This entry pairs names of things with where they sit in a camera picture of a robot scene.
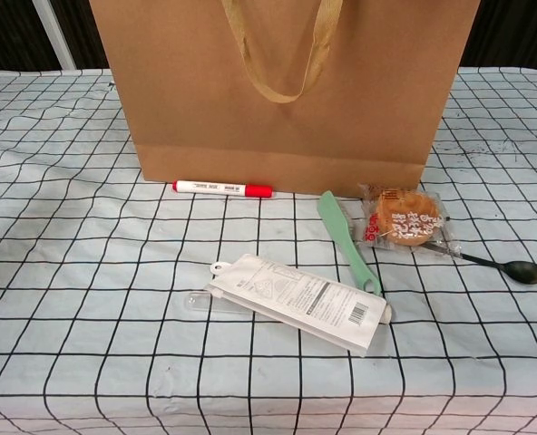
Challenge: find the light green brush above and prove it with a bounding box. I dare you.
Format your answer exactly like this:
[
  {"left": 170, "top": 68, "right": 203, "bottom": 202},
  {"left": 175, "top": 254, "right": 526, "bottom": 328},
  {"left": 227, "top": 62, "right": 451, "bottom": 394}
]
[{"left": 317, "top": 189, "right": 383, "bottom": 296}]

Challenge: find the white flat barcode package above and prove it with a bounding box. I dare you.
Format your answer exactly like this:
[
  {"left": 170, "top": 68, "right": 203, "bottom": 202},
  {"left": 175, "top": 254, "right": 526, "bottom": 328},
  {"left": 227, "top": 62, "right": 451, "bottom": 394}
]
[{"left": 204, "top": 253, "right": 393, "bottom": 359}]

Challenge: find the black spoon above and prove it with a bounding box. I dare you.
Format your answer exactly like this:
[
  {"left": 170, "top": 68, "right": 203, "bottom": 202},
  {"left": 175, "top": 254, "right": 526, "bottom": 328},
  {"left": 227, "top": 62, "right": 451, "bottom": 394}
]
[{"left": 425, "top": 242, "right": 537, "bottom": 286}]

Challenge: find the red and white marker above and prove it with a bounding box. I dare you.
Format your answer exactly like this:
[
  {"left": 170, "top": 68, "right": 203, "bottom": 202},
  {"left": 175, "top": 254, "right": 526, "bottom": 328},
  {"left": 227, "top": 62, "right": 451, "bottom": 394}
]
[{"left": 171, "top": 179, "right": 277, "bottom": 199}]

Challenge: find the round cake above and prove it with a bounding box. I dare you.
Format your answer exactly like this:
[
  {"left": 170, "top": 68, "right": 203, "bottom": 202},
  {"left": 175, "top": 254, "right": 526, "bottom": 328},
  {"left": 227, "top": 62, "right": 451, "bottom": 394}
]
[{"left": 357, "top": 182, "right": 460, "bottom": 258}]

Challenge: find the white partition frame post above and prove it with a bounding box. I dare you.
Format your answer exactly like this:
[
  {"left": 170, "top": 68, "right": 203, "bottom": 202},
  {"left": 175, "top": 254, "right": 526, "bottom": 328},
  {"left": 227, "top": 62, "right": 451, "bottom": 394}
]
[{"left": 36, "top": 0, "right": 75, "bottom": 72}]

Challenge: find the brown paper bag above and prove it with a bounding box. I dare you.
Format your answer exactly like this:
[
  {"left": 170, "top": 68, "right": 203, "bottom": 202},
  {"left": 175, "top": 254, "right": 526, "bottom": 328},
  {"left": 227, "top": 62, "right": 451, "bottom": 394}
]
[{"left": 89, "top": 0, "right": 482, "bottom": 203}]

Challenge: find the checkered white tablecloth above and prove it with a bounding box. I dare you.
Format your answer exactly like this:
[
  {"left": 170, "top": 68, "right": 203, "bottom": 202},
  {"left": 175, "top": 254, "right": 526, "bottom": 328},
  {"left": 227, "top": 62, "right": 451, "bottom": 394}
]
[{"left": 0, "top": 66, "right": 537, "bottom": 435}]

